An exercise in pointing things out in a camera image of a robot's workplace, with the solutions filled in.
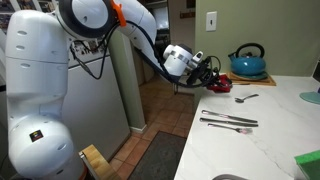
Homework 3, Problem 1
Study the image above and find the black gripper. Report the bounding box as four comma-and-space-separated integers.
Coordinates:
185, 57, 224, 91

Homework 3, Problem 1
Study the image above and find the red hand towel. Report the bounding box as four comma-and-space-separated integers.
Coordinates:
206, 73, 234, 94

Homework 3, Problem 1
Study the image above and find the silver metal spoon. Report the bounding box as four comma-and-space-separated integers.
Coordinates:
234, 93, 260, 104

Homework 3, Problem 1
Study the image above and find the black metal shoe rack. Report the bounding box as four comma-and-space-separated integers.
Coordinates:
171, 81, 196, 96

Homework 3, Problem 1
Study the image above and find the silver table knife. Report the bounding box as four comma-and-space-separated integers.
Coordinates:
199, 117, 260, 128
200, 109, 259, 124

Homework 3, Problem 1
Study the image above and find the silver metal fork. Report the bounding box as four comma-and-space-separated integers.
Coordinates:
206, 122, 254, 136

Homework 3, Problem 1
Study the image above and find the wooden trivet board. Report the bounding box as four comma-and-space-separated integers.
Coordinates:
226, 70, 277, 87

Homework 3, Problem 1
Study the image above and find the dark floor mat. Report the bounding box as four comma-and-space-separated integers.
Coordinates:
127, 130, 188, 180

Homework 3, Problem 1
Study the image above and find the pale teal flat plate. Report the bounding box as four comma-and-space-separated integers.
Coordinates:
298, 91, 320, 106

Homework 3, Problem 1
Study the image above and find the white refrigerator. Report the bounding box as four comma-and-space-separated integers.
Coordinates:
61, 39, 132, 162

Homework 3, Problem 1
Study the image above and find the green sponge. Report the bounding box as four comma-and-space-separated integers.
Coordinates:
294, 149, 320, 180

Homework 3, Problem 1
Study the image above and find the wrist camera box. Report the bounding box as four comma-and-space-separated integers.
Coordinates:
190, 50, 205, 64

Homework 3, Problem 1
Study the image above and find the teal kettle with black handle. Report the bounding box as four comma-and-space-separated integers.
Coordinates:
227, 42, 268, 81

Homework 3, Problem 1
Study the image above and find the white light switch plate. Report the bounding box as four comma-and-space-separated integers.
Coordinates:
205, 11, 218, 33

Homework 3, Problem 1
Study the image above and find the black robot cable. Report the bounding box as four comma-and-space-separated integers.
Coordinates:
69, 19, 223, 89

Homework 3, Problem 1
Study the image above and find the wooden coat hook rail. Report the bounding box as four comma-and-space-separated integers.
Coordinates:
179, 11, 196, 20

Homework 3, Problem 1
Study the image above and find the orange cable clip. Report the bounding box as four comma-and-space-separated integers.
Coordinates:
110, 0, 128, 28

